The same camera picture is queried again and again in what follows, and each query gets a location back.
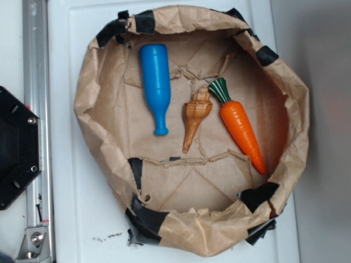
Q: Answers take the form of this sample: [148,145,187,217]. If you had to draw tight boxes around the brown paper bag bin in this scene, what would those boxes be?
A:
[74,5,310,257]

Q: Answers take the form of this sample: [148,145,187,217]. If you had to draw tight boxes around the aluminium extrusion rail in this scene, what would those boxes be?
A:
[21,0,57,263]

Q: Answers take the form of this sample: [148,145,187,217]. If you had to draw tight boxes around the white plastic tray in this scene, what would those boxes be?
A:
[48,1,299,262]

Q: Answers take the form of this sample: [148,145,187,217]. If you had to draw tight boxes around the brown toy conch shell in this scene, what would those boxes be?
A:
[182,85,213,153]

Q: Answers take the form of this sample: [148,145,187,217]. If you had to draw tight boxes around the metal corner bracket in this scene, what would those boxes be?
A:
[15,226,50,262]

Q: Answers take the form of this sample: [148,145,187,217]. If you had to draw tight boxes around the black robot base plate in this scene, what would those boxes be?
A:
[1,87,41,210]

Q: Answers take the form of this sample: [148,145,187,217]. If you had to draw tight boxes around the blue plastic bottle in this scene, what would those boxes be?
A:
[140,44,171,136]

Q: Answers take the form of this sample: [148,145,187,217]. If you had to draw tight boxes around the orange toy carrot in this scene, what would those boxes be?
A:
[209,78,266,174]

